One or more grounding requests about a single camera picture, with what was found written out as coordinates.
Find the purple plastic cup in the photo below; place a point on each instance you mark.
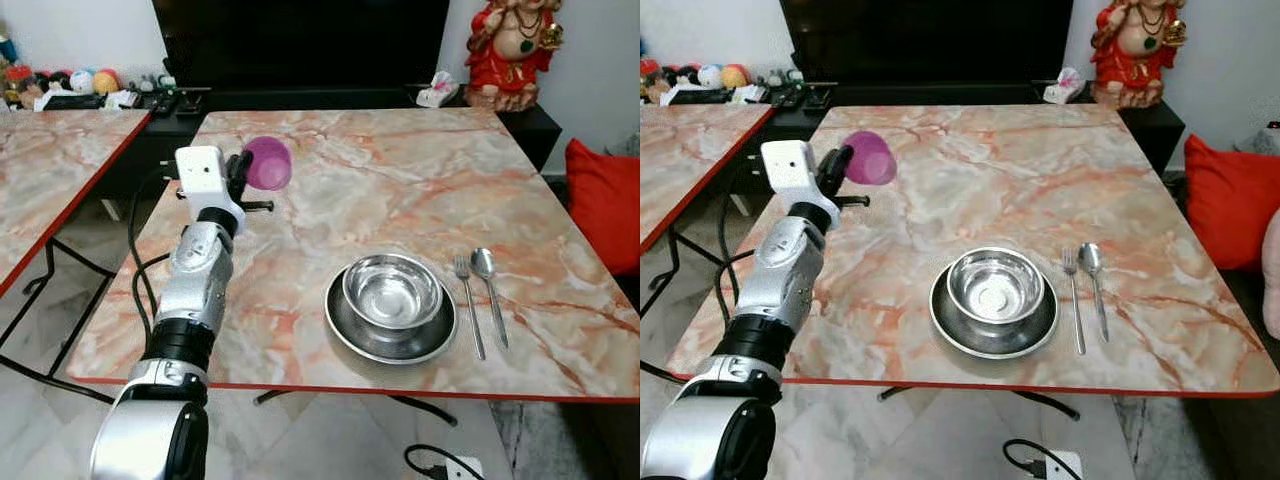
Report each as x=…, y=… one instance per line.
x=270, y=163
x=872, y=158

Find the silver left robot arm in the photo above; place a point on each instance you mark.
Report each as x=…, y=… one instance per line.
x=195, y=285
x=775, y=280

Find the black remote control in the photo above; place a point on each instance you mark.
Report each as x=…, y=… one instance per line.
x=790, y=98
x=165, y=103

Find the yellow orange toy ball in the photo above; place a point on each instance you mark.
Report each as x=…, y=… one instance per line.
x=105, y=81
x=734, y=76

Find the black television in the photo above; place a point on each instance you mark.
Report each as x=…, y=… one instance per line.
x=925, y=40
x=300, y=40

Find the white blue toy ball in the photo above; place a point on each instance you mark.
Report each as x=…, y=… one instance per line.
x=709, y=76
x=80, y=81

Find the steel bowl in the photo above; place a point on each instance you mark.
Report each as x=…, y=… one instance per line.
x=392, y=290
x=996, y=285

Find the steel plate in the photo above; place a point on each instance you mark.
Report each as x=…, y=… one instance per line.
x=380, y=343
x=985, y=340

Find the white pink tissue pack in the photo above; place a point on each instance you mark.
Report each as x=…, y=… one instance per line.
x=436, y=92
x=1062, y=88

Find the red cushion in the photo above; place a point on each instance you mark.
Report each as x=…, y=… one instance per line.
x=1235, y=200
x=605, y=205

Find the steel spoon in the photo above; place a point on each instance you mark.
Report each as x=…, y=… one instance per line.
x=1090, y=258
x=484, y=265

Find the steel fork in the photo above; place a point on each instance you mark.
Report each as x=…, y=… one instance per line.
x=1075, y=300
x=470, y=305

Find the red seated statue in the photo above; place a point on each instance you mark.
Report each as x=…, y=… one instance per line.
x=1135, y=55
x=510, y=60

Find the white power adapter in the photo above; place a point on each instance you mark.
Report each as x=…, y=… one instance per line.
x=1062, y=465
x=466, y=469

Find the pink cushion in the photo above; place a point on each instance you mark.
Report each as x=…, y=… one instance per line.
x=1272, y=275

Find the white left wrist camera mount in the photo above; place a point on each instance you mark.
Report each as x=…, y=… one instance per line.
x=790, y=172
x=202, y=178

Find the black metal table frame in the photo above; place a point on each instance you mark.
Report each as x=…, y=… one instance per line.
x=660, y=280
x=45, y=300

